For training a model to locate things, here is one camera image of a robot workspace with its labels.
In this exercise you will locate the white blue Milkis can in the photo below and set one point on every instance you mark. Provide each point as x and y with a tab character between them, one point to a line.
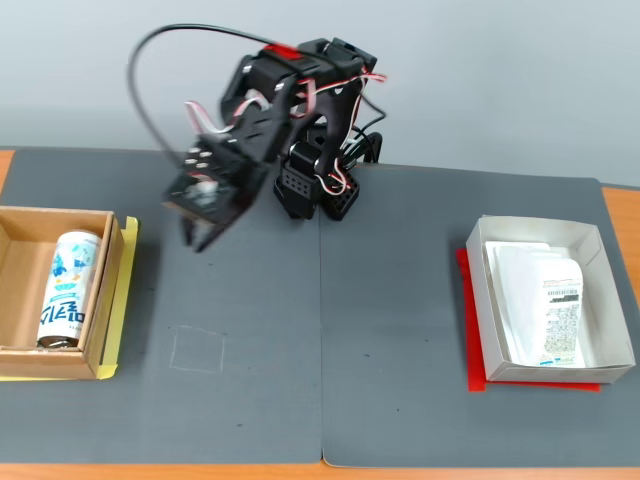
67	290

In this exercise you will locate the grey table mat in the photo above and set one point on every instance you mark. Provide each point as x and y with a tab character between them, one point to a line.
410	325
200	325

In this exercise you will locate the white pouch with label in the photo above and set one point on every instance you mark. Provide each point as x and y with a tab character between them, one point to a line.
530	300

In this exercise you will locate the red paper sheet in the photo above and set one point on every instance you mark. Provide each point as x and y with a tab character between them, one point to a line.
472	340

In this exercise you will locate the black table clamp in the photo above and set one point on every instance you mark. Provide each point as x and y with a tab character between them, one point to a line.
375	147

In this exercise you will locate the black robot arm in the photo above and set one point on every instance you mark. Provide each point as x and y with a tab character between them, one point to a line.
335	115

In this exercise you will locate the yellow paper sheet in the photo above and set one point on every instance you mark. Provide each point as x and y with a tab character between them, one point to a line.
122	310

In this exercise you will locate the white cardboard box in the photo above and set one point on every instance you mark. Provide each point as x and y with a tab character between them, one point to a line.
607	300

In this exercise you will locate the brown cardboard box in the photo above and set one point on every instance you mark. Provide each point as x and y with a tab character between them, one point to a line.
20	280

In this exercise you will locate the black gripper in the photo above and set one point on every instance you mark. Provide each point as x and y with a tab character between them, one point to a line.
231	197

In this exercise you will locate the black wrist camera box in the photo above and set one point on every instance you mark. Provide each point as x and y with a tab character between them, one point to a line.
200	192

